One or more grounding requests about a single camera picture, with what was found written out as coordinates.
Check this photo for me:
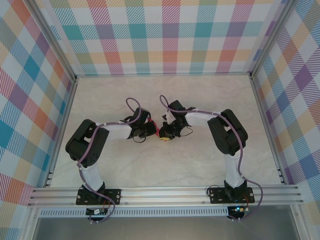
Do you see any black controller box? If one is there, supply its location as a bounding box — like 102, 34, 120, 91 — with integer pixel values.
86, 207, 109, 216

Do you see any controller board with green light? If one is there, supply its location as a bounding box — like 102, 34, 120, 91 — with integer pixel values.
227, 205, 248, 214

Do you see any black right gripper wire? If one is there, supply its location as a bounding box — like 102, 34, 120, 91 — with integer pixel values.
178, 126, 193, 138

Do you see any black gripper wire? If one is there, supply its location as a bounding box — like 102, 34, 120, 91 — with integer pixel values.
178, 126, 193, 138
133, 134, 147, 145

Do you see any black left gripper wire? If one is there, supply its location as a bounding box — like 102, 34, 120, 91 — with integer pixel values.
133, 134, 147, 145

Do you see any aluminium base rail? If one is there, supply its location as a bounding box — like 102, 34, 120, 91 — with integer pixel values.
27, 186, 305, 208

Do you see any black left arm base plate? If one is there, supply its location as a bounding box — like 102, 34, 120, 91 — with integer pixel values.
75, 188, 123, 206

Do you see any slotted aluminium cable duct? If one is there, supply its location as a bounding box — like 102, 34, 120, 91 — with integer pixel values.
39, 209, 230, 218

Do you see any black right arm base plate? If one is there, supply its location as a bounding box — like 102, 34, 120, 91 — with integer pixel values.
208, 187, 256, 205

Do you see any aluminium frame rail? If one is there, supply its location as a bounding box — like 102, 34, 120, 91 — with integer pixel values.
249, 74, 288, 186
44, 76, 79, 188

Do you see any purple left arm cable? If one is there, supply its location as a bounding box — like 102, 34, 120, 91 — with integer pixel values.
77, 97, 142, 224

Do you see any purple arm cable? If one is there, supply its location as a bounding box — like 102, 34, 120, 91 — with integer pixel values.
159, 94, 263, 222
77, 97, 142, 224

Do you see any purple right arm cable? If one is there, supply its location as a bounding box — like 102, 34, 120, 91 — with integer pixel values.
159, 94, 263, 222

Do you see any aluminium frame post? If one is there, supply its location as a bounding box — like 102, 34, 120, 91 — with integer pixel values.
29, 0, 78, 82
21, 206, 41, 240
249, 0, 292, 78
291, 203, 309, 240

